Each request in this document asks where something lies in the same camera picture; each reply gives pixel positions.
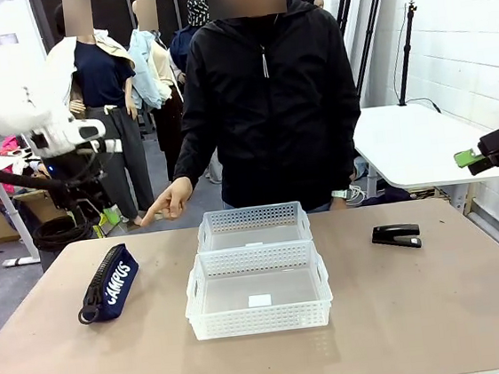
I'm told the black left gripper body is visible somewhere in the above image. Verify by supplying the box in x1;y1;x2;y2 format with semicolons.
42;143;113;218

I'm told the navy zip pencil case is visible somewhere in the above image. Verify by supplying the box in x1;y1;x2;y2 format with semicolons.
70;242;146;326

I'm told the person's right forearm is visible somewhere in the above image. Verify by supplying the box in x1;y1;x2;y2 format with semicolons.
167;123;223;192

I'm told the person's left forearm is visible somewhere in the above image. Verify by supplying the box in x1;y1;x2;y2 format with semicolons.
322;116;370;195

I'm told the person's right hand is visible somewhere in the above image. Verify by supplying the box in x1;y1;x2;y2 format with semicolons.
135;174;199;229

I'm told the wooden pallet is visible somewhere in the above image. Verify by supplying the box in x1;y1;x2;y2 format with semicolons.
409;184;453;206

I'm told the white side table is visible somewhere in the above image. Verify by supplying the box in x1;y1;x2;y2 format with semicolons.
351;93;499;211

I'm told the pink cloth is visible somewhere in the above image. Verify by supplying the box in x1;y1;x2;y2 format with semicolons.
0;133;22;157

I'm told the mannequin with navy shirt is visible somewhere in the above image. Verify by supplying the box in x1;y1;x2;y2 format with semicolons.
40;0;159;234

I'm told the black stapler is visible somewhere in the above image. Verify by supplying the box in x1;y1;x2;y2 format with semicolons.
370;221;424;254

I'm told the black light stand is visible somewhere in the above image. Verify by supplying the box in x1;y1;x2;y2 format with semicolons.
385;0;442;118

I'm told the mannequin with light blue jacket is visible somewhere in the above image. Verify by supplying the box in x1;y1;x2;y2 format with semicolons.
122;0;194;186

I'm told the cream draped jacket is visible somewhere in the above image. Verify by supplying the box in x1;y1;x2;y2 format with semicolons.
44;24;141;128

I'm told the white perforated plastic basket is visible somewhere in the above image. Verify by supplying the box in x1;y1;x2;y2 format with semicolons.
193;199;314;257
178;237;337;343

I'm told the person in black jacket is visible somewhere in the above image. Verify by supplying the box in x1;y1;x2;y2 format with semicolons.
153;0;373;227

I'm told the mannequin with patterned hood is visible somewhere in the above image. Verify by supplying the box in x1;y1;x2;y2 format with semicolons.
165;0;220;76

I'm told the coil of black cable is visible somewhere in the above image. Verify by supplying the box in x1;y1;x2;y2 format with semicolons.
29;211;99;256

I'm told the black corrugated cable hose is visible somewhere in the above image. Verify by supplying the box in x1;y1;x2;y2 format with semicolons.
0;139;70;197

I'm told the white cable bundle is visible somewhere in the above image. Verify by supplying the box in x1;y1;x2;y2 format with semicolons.
349;182;369;207

